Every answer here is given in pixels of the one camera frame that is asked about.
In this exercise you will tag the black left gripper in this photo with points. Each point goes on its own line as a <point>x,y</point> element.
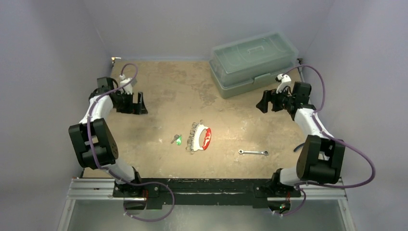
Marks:
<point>137,109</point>

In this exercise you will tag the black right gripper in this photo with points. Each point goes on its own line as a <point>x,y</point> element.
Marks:
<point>273,101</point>

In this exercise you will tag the green key tag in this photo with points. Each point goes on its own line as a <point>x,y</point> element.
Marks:
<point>177,139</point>

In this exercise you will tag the steel key organizer red handle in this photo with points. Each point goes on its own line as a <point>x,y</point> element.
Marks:
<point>199,138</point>

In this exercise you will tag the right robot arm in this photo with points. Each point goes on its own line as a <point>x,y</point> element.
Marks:
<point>321,158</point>

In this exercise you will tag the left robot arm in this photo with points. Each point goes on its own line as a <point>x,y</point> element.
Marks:
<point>92,140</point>

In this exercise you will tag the clear plastic storage bin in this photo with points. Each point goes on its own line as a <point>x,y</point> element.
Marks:
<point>251,63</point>

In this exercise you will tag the silver combination wrench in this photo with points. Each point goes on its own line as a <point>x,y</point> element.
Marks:
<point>253,152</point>

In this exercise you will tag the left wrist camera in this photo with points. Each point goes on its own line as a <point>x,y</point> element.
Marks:
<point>126,84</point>

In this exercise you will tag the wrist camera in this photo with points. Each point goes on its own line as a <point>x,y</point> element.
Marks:
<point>126,84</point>
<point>284,81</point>

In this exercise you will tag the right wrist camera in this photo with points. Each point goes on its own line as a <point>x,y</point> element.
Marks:
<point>284,81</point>

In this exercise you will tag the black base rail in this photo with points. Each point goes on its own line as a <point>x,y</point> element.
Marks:
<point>256,193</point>

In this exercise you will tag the aluminium frame rail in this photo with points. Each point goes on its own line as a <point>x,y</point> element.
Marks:
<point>203,205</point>

